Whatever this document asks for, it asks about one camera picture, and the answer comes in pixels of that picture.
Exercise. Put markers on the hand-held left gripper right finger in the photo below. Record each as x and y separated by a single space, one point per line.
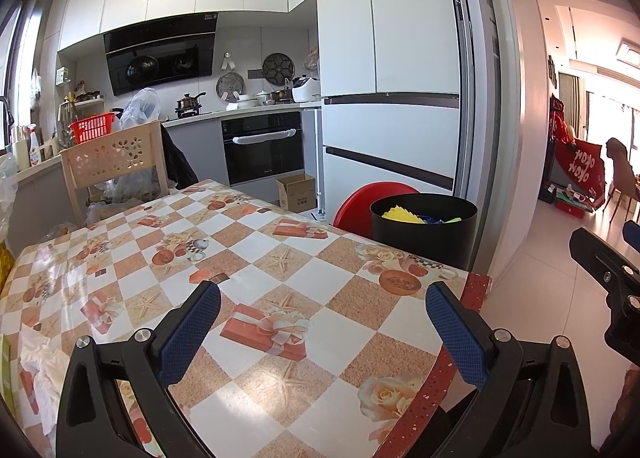
455 333

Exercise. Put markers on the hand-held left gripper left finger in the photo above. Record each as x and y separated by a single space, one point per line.
192 333

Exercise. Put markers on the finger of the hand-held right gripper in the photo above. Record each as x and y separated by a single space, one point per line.
634 232
605 268

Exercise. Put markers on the black trash bin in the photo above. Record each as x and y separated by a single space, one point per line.
425 243

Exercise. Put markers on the person's right hand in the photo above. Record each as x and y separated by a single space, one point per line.
627 408

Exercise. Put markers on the brown dining chair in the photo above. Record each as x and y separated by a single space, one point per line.
622 173

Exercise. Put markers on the red gift bags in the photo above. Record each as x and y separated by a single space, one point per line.
580 163

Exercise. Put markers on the white crumpled tissue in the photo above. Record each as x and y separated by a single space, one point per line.
42 383

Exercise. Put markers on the red plastic chair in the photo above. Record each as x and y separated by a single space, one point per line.
370 198

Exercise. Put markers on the crumpled clear plastic bags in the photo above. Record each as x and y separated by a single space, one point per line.
125 188

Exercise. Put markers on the black jacket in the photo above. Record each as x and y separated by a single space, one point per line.
180 160

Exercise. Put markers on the cardboard box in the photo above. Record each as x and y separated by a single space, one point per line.
296 193

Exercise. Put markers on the ceiling air vent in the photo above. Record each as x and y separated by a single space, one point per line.
631 52

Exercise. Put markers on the black built-in oven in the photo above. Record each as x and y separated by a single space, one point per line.
262 158

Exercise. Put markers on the green tissue box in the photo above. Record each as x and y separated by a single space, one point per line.
4 373

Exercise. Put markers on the beige plastic chair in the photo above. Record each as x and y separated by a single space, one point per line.
115 153

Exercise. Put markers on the gold foil bag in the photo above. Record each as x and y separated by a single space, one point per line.
5 265

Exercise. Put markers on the red plastic basket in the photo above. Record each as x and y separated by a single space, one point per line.
92 129

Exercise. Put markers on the steel cooking pot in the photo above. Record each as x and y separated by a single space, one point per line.
190 104

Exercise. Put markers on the large clear plastic bag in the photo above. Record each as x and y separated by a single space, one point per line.
7 198

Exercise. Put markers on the translucent bluish plastic bag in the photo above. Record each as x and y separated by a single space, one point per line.
141 108

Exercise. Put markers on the white cooking pot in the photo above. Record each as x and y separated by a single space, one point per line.
252 100

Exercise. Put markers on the white spray bottle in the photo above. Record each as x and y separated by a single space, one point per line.
34 150

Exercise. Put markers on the white rice cooker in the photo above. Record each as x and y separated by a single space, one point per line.
306 89

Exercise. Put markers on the dark round baking pan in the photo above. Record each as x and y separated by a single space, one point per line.
278 68

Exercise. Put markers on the black range hood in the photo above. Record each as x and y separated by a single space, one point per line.
160 53

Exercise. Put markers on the black faucet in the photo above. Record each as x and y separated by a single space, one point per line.
5 113

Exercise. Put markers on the white refrigerator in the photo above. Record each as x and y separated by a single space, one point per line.
410 38

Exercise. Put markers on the white wall hook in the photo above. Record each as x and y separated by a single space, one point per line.
228 61

